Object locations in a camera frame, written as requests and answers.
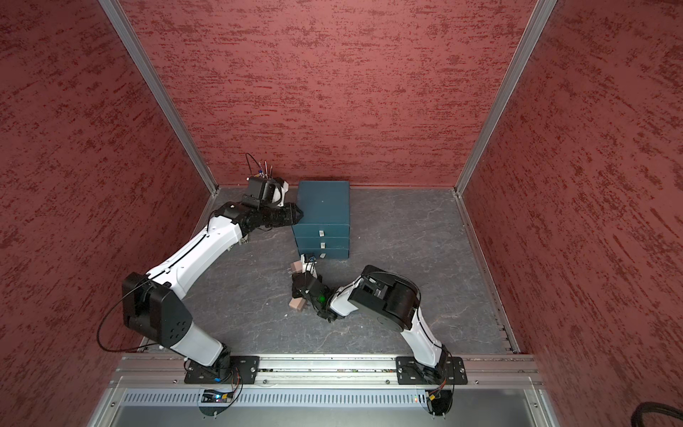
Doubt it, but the yellow pen cup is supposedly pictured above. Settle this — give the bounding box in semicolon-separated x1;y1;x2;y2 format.
249;172;279;184

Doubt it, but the teal drawer cabinet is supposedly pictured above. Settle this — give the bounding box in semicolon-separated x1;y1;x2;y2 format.
292;181;350;260

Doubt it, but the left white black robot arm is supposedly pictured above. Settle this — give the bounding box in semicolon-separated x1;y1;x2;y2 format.
122;202;303;383

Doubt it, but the aluminium front rail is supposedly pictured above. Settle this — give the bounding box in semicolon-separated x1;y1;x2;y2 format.
108;352;544;390

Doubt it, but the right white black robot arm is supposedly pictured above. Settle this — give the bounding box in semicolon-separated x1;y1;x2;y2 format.
292;265;450;385

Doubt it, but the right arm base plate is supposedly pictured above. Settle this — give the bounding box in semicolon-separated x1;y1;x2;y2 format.
395;356;469;386

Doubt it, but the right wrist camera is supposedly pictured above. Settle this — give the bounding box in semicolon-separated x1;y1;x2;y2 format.
301;254;318;279

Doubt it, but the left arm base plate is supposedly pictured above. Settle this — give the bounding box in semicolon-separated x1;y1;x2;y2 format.
184;355;261;386

